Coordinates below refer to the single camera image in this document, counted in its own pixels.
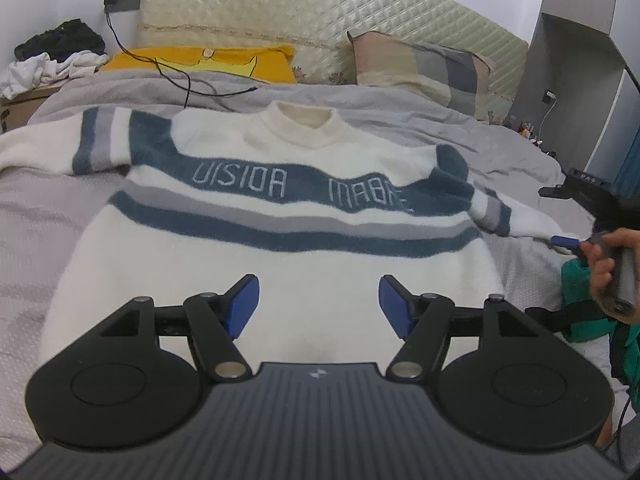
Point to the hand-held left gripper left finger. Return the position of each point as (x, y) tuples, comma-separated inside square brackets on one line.
[(243, 305)]

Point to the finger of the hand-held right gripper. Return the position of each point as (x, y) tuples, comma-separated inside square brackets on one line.
[(565, 241)]

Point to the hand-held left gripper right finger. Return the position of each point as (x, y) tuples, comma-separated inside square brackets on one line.
[(395, 306)]

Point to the white blue striped sweater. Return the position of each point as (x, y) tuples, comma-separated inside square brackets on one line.
[(200, 260)]

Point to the white clothes pile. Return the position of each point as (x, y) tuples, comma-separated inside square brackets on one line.
[(30, 72)]

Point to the black clothes pile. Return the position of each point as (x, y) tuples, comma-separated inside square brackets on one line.
[(60, 40)]

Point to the person's right hand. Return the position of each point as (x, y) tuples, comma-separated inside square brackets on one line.
[(601, 272)]

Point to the green garment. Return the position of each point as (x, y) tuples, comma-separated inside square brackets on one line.
[(575, 280)]

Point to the cluster of small bottles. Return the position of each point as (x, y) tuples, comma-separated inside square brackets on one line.
[(527, 132)]

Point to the grey cabinet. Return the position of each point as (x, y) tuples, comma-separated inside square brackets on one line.
[(570, 85)]

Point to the checked pillow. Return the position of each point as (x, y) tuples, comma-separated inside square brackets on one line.
[(415, 70)]

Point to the grey bed sheet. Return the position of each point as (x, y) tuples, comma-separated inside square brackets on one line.
[(30, 210)]

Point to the yellow pillow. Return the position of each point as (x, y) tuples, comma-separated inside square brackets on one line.
[(270, 65)]

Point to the cardboard box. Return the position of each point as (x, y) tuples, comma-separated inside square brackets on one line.
[(20, 110)]

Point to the cream quilted headboard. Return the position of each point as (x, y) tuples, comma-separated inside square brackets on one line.
[(300, 5)]

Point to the white wall charger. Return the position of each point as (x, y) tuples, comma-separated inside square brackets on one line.
[(549, 96)]

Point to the grey wall socket panel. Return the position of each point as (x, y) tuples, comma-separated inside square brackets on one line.
[(122, 1)]

